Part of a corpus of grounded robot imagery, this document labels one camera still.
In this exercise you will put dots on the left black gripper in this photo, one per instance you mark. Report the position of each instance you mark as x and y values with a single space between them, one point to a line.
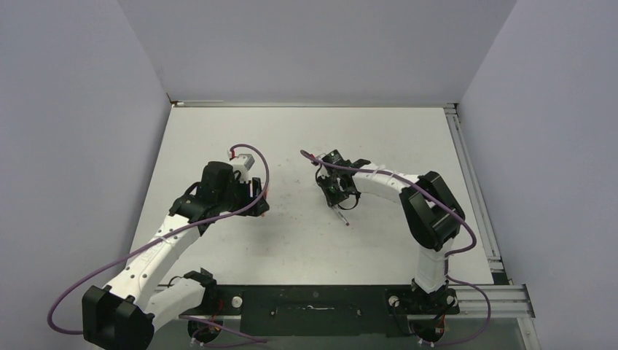
245 187

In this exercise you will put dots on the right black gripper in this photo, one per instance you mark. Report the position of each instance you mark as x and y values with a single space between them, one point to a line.
334 199

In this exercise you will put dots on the red pen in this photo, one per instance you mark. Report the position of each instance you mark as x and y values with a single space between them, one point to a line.
265 193

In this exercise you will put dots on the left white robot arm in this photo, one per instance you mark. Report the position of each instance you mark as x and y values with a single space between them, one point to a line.
126 312

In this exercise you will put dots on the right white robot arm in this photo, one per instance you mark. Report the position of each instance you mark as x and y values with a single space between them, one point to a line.
433 216

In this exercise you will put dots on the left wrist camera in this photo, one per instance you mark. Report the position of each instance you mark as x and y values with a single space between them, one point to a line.
241 165

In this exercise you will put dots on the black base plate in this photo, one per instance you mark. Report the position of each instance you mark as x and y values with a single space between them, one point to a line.
328 310

